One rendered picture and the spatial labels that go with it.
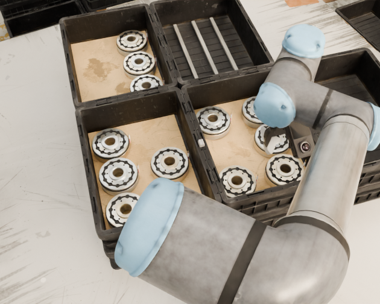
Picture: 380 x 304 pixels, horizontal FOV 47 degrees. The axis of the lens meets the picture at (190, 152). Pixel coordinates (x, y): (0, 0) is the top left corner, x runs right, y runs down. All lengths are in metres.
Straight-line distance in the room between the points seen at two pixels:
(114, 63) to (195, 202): 1.06
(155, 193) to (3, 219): 0.94
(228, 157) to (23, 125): 0.71
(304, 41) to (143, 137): 0.61
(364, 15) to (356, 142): 2.09
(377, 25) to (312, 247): 2.30
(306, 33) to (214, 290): 0.53
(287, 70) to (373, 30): 1.90
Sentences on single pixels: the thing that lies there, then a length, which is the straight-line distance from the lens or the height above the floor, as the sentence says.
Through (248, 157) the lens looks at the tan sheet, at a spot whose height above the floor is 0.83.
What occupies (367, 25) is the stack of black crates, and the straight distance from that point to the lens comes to 2.69.
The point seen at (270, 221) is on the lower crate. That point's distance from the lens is 1.25.
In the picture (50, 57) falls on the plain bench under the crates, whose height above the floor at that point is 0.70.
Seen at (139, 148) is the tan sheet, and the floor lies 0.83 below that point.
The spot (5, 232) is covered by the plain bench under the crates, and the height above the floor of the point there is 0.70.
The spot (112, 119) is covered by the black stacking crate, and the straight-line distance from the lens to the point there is 1.28.
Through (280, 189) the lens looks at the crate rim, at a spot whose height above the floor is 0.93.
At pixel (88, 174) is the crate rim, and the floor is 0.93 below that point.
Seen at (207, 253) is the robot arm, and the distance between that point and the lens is 0.45.
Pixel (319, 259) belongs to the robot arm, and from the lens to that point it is 0.48.
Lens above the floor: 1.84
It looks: 55 degrees down
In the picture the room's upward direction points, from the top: straight up
